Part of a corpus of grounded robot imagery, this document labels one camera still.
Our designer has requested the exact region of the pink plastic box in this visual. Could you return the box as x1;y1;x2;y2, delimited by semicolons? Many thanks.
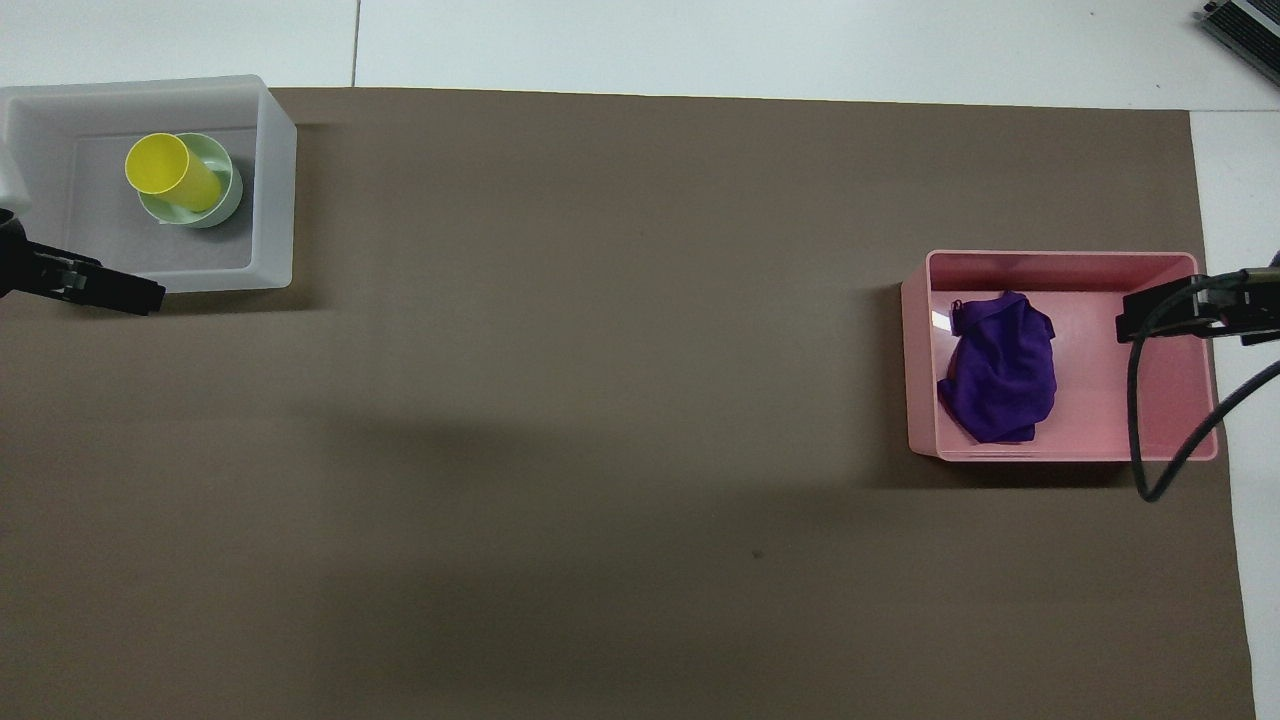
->
901;250;1220;463

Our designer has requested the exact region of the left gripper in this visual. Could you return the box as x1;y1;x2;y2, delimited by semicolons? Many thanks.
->
0;209;81;299

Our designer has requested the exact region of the yellow plastic cup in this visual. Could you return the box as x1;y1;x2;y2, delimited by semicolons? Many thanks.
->
124;133;223;213

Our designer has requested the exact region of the purple cloth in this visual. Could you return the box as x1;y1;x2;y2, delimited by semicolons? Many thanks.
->
936;291;1058;445

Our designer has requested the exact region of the black cable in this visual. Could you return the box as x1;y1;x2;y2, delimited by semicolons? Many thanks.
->
1126;268;1280;503

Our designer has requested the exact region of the light green bowl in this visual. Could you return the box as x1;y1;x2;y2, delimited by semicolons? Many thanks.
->
137;133;244;229

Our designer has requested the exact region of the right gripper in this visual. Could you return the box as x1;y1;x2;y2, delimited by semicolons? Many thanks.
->
1238;250;1280;347

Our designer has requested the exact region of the white translucent plastic box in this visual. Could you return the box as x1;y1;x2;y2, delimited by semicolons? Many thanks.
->
0;75;298;293

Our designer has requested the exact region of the grey device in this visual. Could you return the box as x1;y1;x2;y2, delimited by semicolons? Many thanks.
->
1195;0;1280;61

